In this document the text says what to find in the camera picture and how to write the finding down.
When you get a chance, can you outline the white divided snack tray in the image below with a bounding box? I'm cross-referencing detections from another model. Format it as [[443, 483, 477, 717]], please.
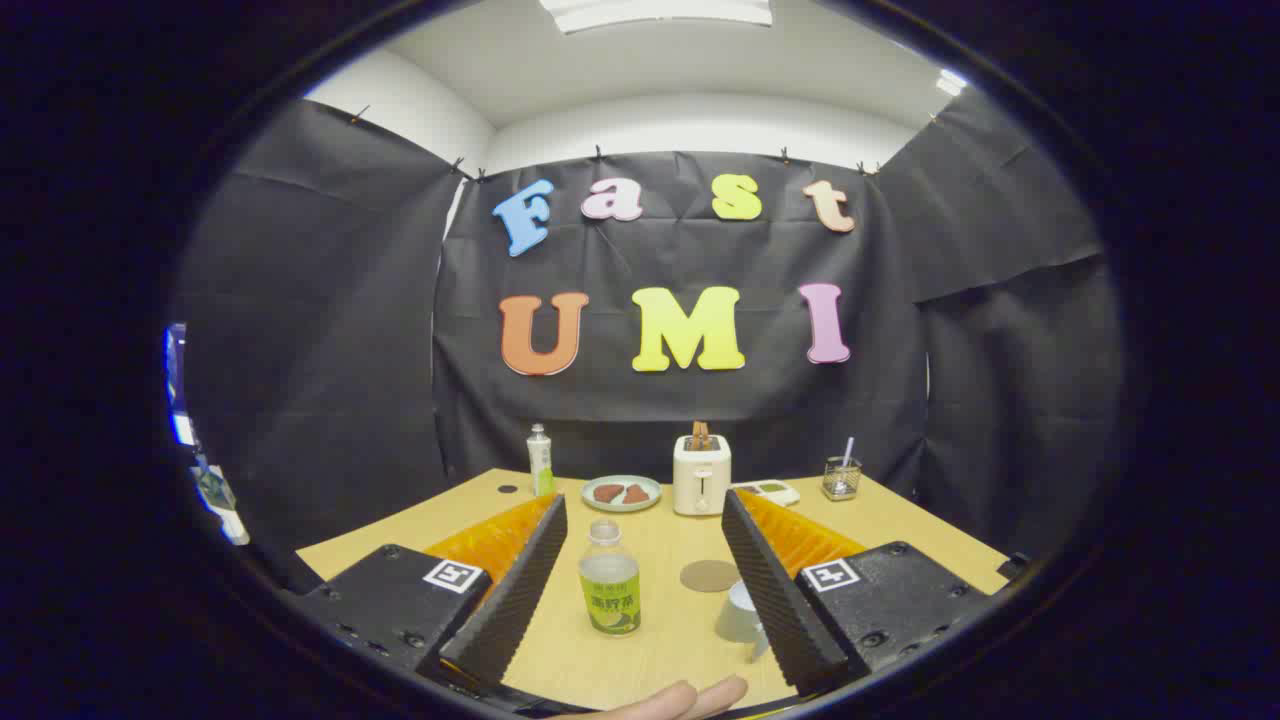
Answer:
[[733, 480, 801, 508]]

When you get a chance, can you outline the clear juice bottle green label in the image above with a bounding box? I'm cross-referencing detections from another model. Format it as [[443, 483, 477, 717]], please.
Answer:
[[580, 519, 642, 637]]

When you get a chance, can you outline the pale blue cup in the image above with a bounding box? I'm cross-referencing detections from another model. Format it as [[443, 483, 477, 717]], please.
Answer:
[[714, 580, 771, 663]]

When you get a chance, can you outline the wooden table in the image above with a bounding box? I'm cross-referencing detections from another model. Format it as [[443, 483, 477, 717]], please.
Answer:
[[297, 468, 1011, 713]]

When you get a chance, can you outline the pale green plate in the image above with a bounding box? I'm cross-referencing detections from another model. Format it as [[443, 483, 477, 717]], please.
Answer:
[[581, 474, 663, 513]]

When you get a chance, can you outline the slim white bottle green label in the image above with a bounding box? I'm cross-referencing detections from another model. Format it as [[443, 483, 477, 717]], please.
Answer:
[[527, 423, 555, 498]]

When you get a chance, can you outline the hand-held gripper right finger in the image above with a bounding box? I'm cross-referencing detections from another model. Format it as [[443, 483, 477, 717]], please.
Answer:
[[722, 488, 1011, 696]]

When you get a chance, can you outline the black backdrop cloth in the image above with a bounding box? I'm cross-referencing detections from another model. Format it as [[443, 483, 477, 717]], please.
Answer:
[[175, 95, 1126, 591]]

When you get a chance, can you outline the cream toaster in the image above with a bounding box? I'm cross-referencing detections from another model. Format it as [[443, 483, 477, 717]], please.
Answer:
[[672, 434, 732, 517]]

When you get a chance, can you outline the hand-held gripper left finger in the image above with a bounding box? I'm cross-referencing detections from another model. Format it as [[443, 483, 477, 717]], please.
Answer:
[[295, 492, 569, 693]]

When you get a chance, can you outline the round brown coaster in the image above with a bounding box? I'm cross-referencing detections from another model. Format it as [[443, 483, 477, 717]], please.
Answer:
[[680, 559, 742, 593]]

